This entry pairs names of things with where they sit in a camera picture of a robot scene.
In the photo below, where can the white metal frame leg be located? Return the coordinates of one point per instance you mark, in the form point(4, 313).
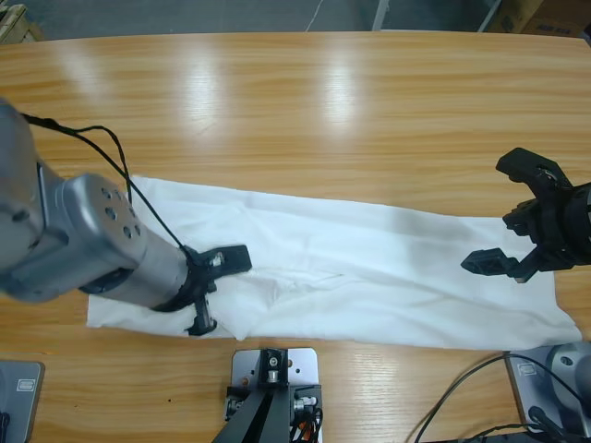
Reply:
point(381, 14)
point(490, 14)

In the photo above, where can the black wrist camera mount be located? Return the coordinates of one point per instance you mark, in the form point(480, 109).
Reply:
point(228, 258)
point(531, 166)

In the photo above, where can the tan cardboard box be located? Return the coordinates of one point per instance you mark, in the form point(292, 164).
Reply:
point(517, 18)

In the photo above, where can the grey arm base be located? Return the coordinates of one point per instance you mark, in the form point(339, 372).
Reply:
point(23, 410)
point(572, 374)

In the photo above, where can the dark camera post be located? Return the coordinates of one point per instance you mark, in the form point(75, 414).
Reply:
point(258, 420)

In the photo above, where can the white t-shirt with black logo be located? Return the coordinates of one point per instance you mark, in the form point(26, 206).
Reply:
point(369, 277)

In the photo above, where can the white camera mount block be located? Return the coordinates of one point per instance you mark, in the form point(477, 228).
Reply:
point(305, 367)

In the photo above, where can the wooden pallet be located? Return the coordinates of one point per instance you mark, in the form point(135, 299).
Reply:
point(18, 23)

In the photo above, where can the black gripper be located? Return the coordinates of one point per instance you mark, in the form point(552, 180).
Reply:
point(561, 231)
point(191, 286)

